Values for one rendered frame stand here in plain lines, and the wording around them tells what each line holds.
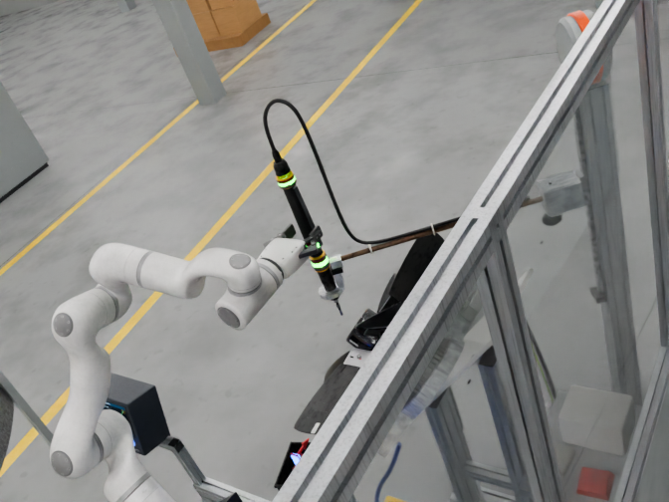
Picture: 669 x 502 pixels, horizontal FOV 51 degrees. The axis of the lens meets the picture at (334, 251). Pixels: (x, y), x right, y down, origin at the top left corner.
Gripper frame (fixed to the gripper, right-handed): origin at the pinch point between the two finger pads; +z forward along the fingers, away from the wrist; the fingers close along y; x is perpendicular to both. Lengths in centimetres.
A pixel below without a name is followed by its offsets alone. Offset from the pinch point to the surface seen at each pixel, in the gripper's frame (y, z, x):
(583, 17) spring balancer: 60, 41, 30
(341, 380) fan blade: -1.5, -7.3, -46.7
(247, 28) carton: -568, 605, -149
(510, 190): 74, -36, 39
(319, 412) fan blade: -3, -18, -49
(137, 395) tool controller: -58, -34, -41
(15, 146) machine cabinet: -625, 255, -124
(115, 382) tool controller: -71, -31, -41
